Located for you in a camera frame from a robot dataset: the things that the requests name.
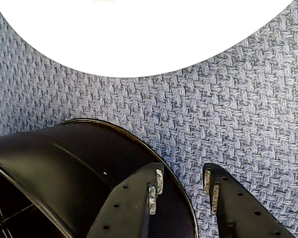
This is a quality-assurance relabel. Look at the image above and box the white round plate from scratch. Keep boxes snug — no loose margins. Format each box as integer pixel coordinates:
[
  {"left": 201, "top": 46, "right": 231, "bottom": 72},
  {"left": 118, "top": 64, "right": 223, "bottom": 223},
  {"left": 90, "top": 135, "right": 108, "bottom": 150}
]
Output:
[{"left": 0, "top": 0, "right": 296, "bottom": 78}]

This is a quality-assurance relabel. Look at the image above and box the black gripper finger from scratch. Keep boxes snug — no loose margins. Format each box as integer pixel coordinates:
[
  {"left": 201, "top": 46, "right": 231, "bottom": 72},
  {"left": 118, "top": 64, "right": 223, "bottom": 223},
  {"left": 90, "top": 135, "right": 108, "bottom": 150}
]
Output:
[
  {"left": 85, "top": 162, "right": 164, "bottom": 238},
  {"left": 202, "top": 163, "right": 297, "bottom": 238}
]

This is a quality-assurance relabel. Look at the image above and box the blue woven tablecloth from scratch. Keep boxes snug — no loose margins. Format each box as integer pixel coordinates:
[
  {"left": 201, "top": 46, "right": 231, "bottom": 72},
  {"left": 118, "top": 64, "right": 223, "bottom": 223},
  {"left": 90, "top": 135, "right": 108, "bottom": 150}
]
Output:
[{"left": 0, "top": 0, "right": 298, "bottom": 238}]

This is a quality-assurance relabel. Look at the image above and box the black metal bucket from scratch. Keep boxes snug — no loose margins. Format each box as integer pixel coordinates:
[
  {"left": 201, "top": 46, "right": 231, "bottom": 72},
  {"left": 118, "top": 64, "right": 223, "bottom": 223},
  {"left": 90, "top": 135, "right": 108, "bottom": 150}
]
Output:
[{"left": 0, "top": 118, "right": 197, "bottom": 238}]

